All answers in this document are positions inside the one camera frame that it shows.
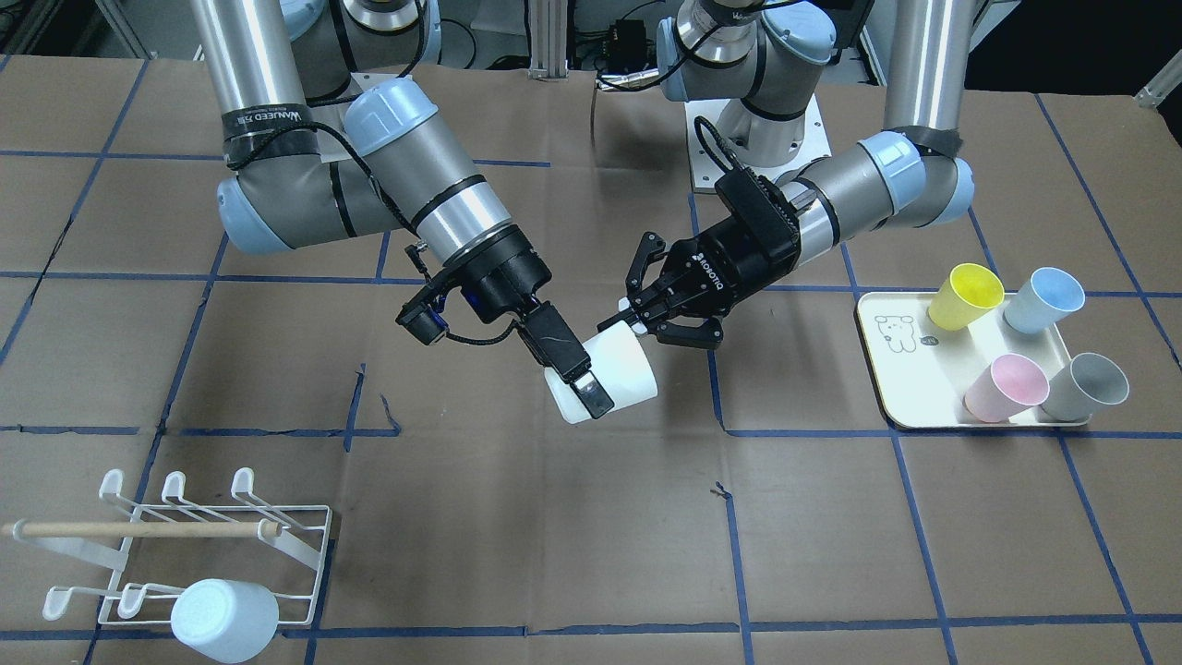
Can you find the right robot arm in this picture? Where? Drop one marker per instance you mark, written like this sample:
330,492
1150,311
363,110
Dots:
394,163

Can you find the cream serving tray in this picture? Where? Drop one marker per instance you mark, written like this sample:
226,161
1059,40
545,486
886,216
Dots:
921,372

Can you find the light blue plastic cup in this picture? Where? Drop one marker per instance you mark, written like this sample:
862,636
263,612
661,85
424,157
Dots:
226,620

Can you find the aluminium frame post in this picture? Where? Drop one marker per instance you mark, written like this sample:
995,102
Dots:
548,32

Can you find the white wire cup rack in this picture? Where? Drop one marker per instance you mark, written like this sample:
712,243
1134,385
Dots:
152,551

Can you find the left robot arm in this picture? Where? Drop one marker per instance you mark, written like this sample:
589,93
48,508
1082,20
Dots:
764,141

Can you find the yellow plastic cup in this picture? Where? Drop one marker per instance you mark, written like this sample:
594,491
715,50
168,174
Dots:
969,293

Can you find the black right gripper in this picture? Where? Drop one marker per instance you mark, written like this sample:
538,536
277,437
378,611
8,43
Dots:
511,275

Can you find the pale green plastic cup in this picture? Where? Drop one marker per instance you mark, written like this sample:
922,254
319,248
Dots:
619,363

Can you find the grey plastic cup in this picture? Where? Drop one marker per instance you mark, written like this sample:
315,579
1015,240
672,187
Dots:
1089,384

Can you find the pink plastic cup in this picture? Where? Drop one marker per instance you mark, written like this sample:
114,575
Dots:
1010,384

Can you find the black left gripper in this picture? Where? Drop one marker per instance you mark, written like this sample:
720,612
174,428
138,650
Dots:
729,256

